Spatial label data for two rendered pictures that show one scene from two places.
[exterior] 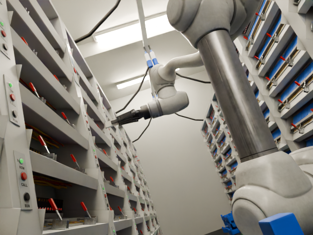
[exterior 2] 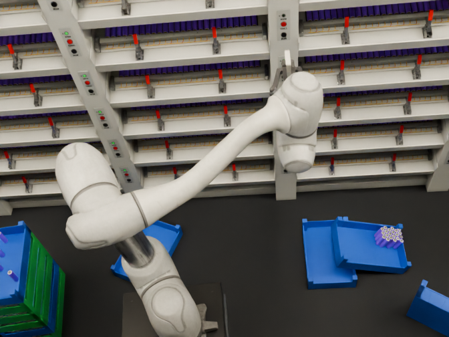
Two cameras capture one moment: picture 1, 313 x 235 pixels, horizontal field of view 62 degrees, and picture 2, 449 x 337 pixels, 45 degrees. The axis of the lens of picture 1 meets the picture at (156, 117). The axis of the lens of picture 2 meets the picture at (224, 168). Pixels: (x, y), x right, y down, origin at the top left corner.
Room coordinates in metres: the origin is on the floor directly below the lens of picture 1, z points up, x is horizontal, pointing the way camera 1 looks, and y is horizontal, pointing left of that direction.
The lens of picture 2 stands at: (1.22, -1.04, 2.20)
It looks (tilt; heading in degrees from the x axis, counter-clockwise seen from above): 54 degrees down; 101
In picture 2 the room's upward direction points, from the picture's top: 10 degrees counter-clockwise
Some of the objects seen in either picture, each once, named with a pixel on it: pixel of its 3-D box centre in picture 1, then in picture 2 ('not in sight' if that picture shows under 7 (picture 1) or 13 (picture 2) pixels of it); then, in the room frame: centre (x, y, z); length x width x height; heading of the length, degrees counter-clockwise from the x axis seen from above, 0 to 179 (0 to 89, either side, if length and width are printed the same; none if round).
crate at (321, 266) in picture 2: not in sight; (328, 252); (1.39, 0.05, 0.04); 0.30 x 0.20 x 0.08; 93
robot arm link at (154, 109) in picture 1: (154, 109); not in sight; (1.24, 0.00, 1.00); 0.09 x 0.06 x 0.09; 3
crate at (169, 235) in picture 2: not in sight; (147, 250); (0.59, 0.06, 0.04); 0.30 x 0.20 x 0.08; 70
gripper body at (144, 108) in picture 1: (140, 114); not in sight; (1.23, 0.07, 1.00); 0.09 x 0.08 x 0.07; 93
